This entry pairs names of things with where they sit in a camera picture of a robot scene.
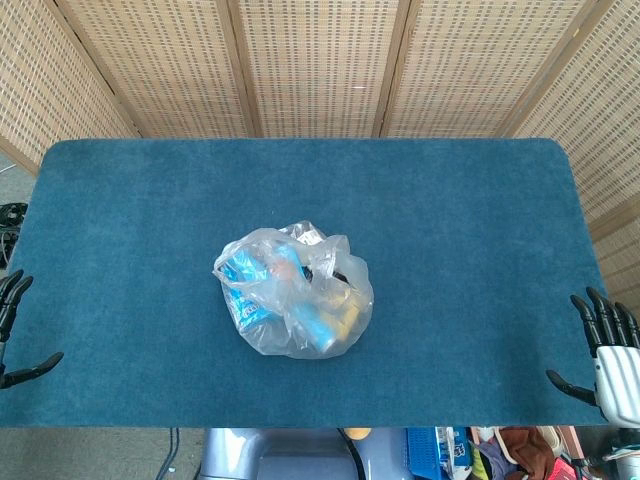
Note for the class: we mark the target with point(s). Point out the blue cylindrical can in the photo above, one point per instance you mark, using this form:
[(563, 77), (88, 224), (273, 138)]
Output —
[(320, 332)]

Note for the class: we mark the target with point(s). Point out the blue plastic basket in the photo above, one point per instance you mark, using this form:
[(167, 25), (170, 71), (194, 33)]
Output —
[(422, 452)]

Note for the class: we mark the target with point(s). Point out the white blue printed packet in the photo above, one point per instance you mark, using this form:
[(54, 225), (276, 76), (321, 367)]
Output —
[(457, 450)]

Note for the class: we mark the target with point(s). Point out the brown cloth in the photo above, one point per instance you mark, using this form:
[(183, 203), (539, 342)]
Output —
[(525, 450)]

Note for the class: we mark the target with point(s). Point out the transparent plastic bag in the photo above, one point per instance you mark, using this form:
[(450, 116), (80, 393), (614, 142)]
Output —
[(300, 345)]

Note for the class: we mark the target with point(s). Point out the orange ball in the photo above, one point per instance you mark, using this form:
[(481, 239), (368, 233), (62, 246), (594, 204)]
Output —
[(357, 432)]

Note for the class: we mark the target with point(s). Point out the black floor device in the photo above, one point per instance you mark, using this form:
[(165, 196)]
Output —
[(12, 214)]

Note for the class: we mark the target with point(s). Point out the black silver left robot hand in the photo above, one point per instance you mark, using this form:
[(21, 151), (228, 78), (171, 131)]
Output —
[(6, 305)]

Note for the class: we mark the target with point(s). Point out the blue carpet table cover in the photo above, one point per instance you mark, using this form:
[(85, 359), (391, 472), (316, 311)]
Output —
[(450, 225)]

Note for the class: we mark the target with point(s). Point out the yellow packaged item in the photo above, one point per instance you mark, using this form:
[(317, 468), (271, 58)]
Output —
[(350, 312)]

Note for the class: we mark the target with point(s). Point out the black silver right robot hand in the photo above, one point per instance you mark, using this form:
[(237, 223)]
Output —
[(620, 380)]

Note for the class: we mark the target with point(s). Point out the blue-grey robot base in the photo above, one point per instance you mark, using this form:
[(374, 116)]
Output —
[(290, 460)]

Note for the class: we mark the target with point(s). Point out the red box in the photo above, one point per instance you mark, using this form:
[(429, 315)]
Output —
[(562, 470)]

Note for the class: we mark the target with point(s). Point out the yellow-green cloth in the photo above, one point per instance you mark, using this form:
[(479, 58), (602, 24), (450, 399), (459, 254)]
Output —
[(482, 470)]

